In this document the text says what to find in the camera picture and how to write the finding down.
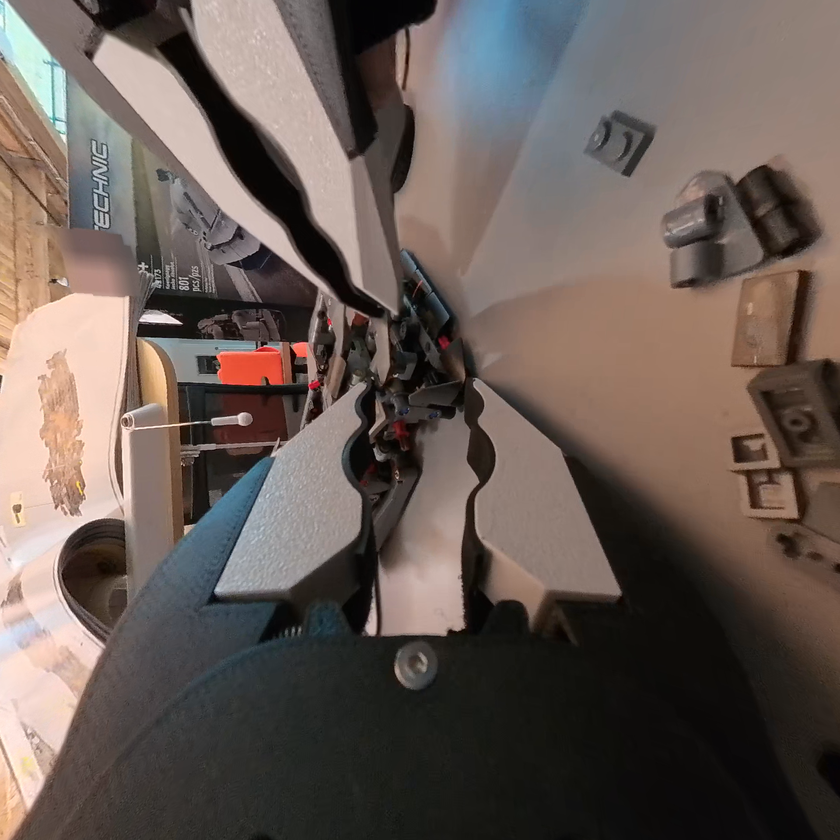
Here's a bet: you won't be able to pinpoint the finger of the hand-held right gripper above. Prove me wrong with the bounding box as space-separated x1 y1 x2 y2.
91 29 396 320
189 0 406 312

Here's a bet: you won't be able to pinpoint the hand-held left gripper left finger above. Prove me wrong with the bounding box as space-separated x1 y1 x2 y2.
211 381 383 634

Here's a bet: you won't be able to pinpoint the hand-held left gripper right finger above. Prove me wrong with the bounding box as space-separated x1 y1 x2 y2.
459 377 623 634

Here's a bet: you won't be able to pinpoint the grey lego car model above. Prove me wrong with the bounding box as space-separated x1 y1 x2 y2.
307 248 468 549

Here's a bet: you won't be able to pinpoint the lego set cardboard box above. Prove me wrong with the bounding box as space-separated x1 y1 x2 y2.
66 75 324 342

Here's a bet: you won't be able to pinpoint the grey lego piece square holes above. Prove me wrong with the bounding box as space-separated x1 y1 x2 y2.
727 430 807 521

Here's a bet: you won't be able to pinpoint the grey two-stud lego plate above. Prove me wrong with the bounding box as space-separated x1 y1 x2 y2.
583 110 657 177

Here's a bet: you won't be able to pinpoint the lego instruction booklet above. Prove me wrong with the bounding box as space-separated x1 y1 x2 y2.
0 289 145 815

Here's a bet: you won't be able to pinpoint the grey lego plate cross holes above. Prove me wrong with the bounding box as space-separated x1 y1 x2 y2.
766 524 840 573

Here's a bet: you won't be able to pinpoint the light grey curved lego slope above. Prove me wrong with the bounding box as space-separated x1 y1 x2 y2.
802 462 840 546

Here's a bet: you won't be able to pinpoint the black smooth lego tile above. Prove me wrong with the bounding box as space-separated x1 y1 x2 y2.
730 269 809 368

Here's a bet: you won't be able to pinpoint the short black lego pin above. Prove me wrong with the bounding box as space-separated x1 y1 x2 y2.
735 164 823 258

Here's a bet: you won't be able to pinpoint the thin white tipped rod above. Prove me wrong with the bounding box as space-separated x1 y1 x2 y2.
128 411 256 434

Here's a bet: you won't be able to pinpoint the orange plastic part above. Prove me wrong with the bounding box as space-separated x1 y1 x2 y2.
215 346 298 389

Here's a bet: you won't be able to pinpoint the white post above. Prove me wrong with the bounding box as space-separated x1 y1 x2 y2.
120 402 186 598

